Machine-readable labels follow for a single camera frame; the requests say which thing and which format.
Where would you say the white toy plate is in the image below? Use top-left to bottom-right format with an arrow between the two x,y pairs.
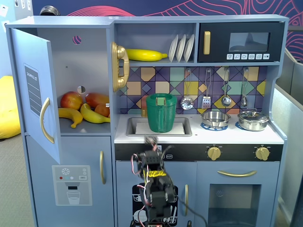
176,34 -> 187,62
168,34 -> 179,62
183,34 -> 195,62

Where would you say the hanging silver spoon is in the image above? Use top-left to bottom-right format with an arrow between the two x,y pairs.
241,68 -> 249,107

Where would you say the red white wire bundle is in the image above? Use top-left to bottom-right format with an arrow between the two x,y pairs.
131,153 -> 152,227

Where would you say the gold cabinet door handle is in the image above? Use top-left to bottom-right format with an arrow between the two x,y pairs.
184,183 -> 189,217

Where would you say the steel pot with lid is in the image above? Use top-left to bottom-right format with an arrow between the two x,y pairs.
237,108 -> 271,132

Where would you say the open steel pan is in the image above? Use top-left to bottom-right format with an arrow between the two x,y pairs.
201,111 -> 232,130

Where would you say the grey toy sink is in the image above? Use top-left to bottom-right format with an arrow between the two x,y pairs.
125,116 -> 193,138

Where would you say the red yellow toy apple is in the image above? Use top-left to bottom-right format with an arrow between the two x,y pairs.
60,91 -> 84,111

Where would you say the blue oven door with window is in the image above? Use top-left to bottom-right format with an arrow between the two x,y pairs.
196,161 -> 280,227

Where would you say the metal ladle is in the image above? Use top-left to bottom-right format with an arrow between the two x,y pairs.
221,68 -> 232,107

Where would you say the green plastic pitcher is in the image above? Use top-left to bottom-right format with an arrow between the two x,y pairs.
145,93 -> 178,134

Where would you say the black microwave door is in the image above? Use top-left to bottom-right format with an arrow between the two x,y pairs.
197,22 -> 285,63

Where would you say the gold toy telephone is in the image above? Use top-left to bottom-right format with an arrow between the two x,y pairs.
111,42 -> 130,93

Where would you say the blue toy kitchen body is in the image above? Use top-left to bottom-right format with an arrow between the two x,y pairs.
5,14 -> 290,227

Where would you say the yellow beanbag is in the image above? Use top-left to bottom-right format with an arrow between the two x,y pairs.
0,75 -> 22,140

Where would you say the long straight yellow banana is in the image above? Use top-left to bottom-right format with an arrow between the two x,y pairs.
125,48 -> 168,62

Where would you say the blue fridge door shopping list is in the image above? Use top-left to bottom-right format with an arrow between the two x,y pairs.
10,27 -> 62,165

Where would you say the metal slotted spatula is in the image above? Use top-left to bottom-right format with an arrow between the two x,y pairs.
201,68 -> 212,110

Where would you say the black power cable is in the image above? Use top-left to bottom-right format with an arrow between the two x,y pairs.
174,193 -> 209,227

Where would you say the small orange toy fruit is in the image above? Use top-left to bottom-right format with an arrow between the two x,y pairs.
94,103 -> 111,118

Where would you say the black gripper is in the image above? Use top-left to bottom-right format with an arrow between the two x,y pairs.
138,134 -> 165,172

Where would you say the gold stove knob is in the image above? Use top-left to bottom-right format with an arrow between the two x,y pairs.
255,146 -> 270,162
207,146 -> 223,162

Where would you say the black round dome object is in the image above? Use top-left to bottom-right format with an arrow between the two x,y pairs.
39,5 -> 60,17

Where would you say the red orange toy mango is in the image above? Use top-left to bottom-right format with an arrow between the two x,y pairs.
85,92 -> 111,108

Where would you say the metal slotted skimmer spoon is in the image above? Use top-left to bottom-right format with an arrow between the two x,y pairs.
180,68 -> 194,111

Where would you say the blue fridge door ice dispenser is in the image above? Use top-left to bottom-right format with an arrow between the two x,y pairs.
25,135 -> 112,227

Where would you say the curved yellow toy banana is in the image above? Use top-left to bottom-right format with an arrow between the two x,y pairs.
80,103 -> 111,124
58,107 -> 84,129

